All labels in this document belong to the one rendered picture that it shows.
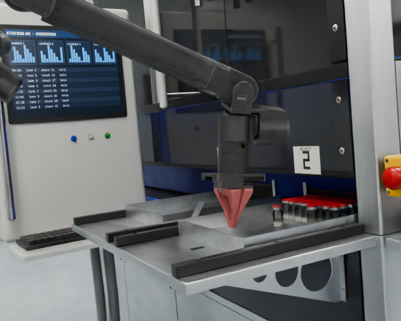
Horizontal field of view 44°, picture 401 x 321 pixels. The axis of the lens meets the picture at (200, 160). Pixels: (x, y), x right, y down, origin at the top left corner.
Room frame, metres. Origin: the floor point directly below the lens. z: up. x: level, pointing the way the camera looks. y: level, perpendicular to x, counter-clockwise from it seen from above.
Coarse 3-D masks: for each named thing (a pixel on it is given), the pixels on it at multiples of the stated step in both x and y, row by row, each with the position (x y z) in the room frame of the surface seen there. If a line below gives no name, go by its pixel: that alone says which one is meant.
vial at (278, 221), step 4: (272, 208) 1.07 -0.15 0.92; (276, 208) 1.06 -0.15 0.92; (280, 208) 1.06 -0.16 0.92; (272, 212) 1.07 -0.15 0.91; (276, 212) 1.06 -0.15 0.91; (280, 212) 1.06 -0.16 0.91; (276, 216) 1.06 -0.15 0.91; (280, 216) 1.06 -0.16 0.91; (276, 220) 1.06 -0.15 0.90; (280, 220) 1.06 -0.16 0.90; (276, 224) 1.06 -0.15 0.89; (280, 224) 1.06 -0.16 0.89
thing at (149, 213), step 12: (204, 192) 1.48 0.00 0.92; (132, 204) 1.38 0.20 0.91; (144, 204) 1.39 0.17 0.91; (156, 204) 1.41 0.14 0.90; (168, 204) 1.43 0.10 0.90; (180, 204) 1.44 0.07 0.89; (192, 204) 1.46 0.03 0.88; (204, 204) 1.46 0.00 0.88; (216, 204) 1.44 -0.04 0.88; (252, 204) 1.26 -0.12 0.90; (132, 216) 1.32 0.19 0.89; (144, 216) 1.24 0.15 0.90; (156, 216) 1.17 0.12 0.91; (168, 216) 1.15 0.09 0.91; (180, 216) 1.16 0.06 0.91
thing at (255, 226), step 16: (256, 208) 1.16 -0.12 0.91; (192, 224) 1.01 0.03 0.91; (208, 224) 1.10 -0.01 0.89; (224, 224) 1.12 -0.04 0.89; (240, 224) 1.12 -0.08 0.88; (256, 224) 1.11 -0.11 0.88; (272, 224) 1.09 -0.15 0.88; (288, 224) 1.08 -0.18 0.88; (304, 224) 1.06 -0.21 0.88; (320, 224) 0.92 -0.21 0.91; (336, 224) 0.94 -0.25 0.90; (192, 240) 1.01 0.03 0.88; (208, 240) 0.95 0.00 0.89; (224, 240) 0.90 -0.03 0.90; (240, 240) 0.85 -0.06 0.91; (256, 240) 0.85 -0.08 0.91; (272, 240) 0.87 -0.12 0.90
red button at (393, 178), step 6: (390, 168) 0.84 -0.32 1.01; (396, 168) 0.83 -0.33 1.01; (384, 174) 0.85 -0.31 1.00; (390, 174) 0.84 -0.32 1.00; (396, 174) 0.83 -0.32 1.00; (384, 180) 0.85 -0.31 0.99; (390, 180) 0.84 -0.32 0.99; (396, 180) 0.83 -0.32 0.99; (390, 186) 0.84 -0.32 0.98; (396, 186) 0.83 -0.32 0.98
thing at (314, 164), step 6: (294, 150) 1.11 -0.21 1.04; (300, 150) 1.09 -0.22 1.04; (306, 150) 1.07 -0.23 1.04; (312, 150) 1.06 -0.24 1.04; (318, 150) 1.04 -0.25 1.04; (294, 156) 1.11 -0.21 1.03; (300, 156) 1.09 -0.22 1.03; (306, 156) 1.07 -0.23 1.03; (312, 156) 1.06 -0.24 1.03; (318, 156) 1.04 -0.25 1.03; (294, 162) 1.11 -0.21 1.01; (300, 162) 1.09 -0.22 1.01; (306, 162) 1.08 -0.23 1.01; (312, 162) 1.06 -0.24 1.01; (318, 162) 1.04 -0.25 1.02; (300, 168) 1.09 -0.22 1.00; (312, 168) 1.06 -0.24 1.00; (318, 168) 1.04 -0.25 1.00; (318, 174) 1.04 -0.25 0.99
